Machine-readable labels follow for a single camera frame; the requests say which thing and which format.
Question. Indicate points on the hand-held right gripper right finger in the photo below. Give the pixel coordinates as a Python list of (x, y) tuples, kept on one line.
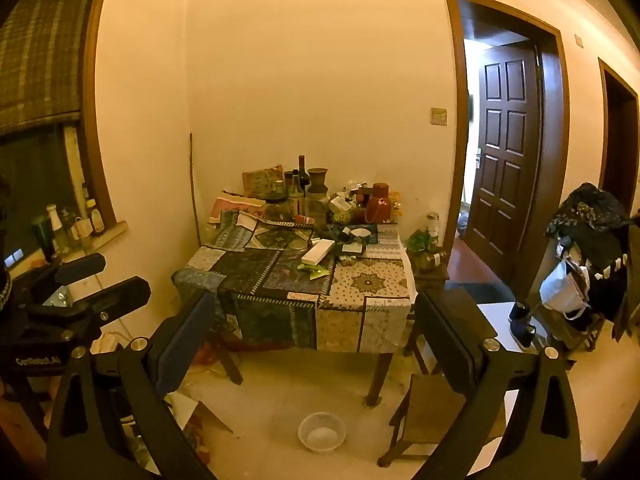
[(445, 345)]

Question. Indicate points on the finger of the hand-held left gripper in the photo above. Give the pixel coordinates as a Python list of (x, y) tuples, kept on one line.
[(125, 292), (82, 264)]

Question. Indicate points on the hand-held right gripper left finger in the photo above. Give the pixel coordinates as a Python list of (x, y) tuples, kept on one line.
[(185, 345)]

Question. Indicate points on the white bowl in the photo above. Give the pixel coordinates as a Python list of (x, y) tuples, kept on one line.
[(359, 232)]

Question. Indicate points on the white plastic basin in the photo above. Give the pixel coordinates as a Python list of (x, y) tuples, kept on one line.
[(320, 440)]

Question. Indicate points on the clear bottle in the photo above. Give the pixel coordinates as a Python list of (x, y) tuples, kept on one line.
[(75, 230)]

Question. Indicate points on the dark green bottle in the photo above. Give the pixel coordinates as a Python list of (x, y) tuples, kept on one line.
[(42, 240)]

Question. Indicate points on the small labelled bottle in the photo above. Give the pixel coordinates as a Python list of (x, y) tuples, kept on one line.
[(95, 217)]

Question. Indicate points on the white low platform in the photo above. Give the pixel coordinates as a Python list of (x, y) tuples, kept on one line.
[(495, 317)]

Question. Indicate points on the wooden stool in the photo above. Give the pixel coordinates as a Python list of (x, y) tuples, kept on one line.
[(430, 405)]

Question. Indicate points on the dark doormat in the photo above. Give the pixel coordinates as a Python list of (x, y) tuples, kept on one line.
[(480, 291)]

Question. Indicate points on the small wooden side table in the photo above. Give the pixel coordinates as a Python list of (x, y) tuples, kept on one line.
[(430, 275)]

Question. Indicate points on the black shoe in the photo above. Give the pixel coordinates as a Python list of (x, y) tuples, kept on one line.
[(522, 332)]

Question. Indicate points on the patchwork tablecloth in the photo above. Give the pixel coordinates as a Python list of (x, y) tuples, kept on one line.
[(370, 280)]

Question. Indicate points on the green plant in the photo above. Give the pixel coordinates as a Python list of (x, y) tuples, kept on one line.
[(420, 242)]

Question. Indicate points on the tall glass jar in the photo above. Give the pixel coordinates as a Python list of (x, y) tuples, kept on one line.
[(432, 225)]

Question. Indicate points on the white plastic bag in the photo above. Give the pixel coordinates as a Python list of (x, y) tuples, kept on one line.
[(560, 287)]

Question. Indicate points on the white paper sheet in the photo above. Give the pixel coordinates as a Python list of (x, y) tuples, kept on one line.
[(247, 221)]

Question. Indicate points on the pink box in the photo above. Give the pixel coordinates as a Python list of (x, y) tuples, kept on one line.
[(235, 207)]

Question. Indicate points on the wooden chair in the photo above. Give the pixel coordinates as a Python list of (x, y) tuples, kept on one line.
[(590, 332)]

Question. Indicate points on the green wrapper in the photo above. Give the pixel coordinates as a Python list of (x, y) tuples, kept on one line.
[(314, 271)]

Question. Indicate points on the small dark bottle white label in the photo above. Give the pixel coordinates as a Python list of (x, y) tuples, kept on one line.
[(345, 233)]

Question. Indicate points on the round metal lid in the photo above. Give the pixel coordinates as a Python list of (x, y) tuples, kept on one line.
[(298, 246)]

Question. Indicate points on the red jug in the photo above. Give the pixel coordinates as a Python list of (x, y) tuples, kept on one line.
[(377, 210)]

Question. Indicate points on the long white box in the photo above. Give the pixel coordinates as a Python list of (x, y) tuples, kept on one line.
[(318, 251)]

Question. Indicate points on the dark red sauce bottle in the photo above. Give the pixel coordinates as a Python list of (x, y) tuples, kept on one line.
[(361, 200)]

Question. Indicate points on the large glass jar black lid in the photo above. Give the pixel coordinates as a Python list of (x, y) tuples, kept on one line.
[(277, 205)]

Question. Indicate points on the small white box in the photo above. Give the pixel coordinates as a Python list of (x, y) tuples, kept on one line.
[(340, 203)]

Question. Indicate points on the patterned cardboard box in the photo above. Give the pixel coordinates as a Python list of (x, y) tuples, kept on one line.
[(262, 180)]

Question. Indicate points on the labelled glass bottle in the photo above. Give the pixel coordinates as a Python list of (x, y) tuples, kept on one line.
[(295, 195)]

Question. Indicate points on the clear glass jar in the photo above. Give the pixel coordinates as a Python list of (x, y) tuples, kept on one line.
[(316, 207)]

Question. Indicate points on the brown panelled door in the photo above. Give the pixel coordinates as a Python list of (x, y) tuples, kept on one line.
[(505, 160)]

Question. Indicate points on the dark speckled cloth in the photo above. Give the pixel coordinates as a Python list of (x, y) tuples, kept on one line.
[(590, 215)]

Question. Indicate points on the dark wine bottle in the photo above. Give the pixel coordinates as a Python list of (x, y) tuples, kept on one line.
[(303, 175)]

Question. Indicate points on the brown ceramic vase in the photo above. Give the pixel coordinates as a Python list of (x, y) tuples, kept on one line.
[(318, 180)]

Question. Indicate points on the checked window blind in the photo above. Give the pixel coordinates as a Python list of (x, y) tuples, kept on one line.
[(40, 50)]

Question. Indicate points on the brown door frame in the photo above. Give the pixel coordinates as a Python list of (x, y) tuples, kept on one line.
[(552, 160), (605, 125)]

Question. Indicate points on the wall switch panel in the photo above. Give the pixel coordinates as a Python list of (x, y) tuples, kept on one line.
[(438, 116)]

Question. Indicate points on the small wall switch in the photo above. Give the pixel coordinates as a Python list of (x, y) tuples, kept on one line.
[(579, 40)]

